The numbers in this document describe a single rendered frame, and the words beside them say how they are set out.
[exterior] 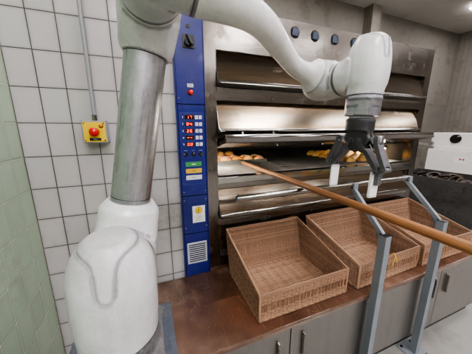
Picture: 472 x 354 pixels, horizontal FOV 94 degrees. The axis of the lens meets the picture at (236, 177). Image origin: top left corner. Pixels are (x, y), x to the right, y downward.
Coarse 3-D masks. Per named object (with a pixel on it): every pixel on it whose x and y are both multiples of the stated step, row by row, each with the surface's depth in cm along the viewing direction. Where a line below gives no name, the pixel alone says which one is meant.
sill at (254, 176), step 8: (320, 168) 166; (328, 168) 166; (344, 168) 170; (352, 168) 173; (360, 168) 176; (368, 168) 180; (224, 176) 137; (232, 176) 137; (240, 176) 139; (248, 176) 141; (256, 176) 143; (264, 176) 145; (272, 176) 148; (288, 176) 152; (296, 176) 155
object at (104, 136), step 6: (84, 126) 98; (90, 126) 99; (96, 126) 100; (108, 126) 106; (84, 132) 98; (102, 132) 101; (108, 132) 105; (84, 138) 99; (90, 138) 100; (96, 138) 100; (102, 138) 101; (108, 138) 103
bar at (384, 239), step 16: (400, 176) 140; (272, 192) 106; (288, 192) 109; (304, 192) 113; (416, 192) 138; (432, 208) 132; (384, 240) 109; (432, 240) 132; (384, 256) 111; (432, 256) 132; (384, 272) 114; (432, 272) 133; (432, 288) 136; (368, 304) 121; (368, 320) 122; (416, 320) 144; (368, 336) 123; (416, 336) 144; (368, 352) 124; (416, 352) 146
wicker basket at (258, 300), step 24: (240, 240) 142; (264, 240) 148; (288, 240) 155; (312, 240) 145; (240, 264) 120; (264, 264) 146; (288, 264) 146; (312, 264) 146; (240, 288) 123; (264, 288) 124; (288, 288) 105; (312, 288) 112; (336, 288) 119; (264, 312) 103; (288, 312) 109
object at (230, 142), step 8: (320, 136) 138; (328, 136) 140; (384, 136) 158; (392, 136) 161; (400, 136) 164; (408, 136) 168; (416, 136) 171; (424, 136) 174; (432, 136) 178; (224, 144) 120; (232, 144) 123; (240, 144) 126; (248, 144) 129; (256, 144) 132; (264, 144) 135; (272, 144) 138; (280, 144) 142; (288, 144) 145; (296, 144) 149; (304, 144) 153; (312, 144) 157
